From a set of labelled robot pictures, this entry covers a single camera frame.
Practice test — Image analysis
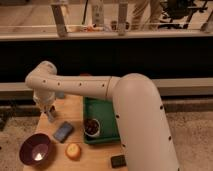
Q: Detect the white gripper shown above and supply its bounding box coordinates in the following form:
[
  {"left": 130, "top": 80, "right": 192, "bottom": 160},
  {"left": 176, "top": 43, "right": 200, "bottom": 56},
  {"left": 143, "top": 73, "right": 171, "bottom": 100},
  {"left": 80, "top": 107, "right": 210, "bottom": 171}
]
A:
[{"left": 36, "top": 101, "right": 55, "bottom": 114}]

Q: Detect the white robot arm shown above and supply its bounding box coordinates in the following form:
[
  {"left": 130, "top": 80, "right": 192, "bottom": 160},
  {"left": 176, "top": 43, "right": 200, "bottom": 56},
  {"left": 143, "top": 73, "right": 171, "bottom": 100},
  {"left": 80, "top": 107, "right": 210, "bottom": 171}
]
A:
[{"left": 25, "top": 61, "right": 180, "bottom": 171}]

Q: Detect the orange bowl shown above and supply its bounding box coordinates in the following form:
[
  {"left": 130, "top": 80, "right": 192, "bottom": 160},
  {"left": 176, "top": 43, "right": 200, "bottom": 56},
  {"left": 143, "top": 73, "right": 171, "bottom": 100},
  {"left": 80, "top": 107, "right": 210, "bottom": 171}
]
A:
[{"left": 80, "top": 73, "right": 92, "bottom": 76}]

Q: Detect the purple bowl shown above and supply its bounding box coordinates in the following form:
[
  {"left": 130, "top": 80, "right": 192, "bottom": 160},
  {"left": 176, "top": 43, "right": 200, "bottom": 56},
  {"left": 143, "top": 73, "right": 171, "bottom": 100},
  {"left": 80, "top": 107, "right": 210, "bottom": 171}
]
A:
[{"left": 19, "top": 133, "right": 52, "bottom": 166}]

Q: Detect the light blue cup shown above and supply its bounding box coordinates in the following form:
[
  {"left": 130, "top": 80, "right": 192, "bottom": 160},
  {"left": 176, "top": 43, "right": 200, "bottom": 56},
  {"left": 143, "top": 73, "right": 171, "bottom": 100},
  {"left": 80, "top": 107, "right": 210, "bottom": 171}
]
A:
[{"left": 56, "top": 92, "right": 65, "bottom": 99}]

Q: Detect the blue sponge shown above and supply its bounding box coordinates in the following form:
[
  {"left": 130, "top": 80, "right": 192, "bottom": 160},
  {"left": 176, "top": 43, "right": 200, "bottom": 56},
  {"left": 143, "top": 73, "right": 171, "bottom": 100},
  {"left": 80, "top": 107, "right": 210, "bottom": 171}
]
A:
[{"left": 53, "top": 122, "right": 74, "bottom": 143}]

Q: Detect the green plastic tray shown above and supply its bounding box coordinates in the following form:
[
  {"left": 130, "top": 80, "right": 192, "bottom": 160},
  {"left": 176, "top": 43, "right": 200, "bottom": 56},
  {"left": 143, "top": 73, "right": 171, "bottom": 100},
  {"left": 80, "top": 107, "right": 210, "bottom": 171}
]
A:
[{"left": 83, "top": 97, "right": 120, "bottom": 145}]

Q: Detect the round yellow pastry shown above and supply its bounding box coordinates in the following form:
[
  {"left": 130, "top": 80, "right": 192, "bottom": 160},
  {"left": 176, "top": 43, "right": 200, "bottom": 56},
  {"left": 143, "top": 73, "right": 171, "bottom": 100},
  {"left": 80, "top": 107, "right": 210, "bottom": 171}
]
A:
[{"left": 65, "top": 143, "right": 81, "bottom": 160}]

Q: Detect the black rectangular block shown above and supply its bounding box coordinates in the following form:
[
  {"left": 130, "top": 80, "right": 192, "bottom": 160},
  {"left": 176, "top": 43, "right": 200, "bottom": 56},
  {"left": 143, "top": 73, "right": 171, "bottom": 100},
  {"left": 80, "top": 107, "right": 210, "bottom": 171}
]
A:
[{"left": 111, "top": 155, "right": 126, "bottom": 168}]

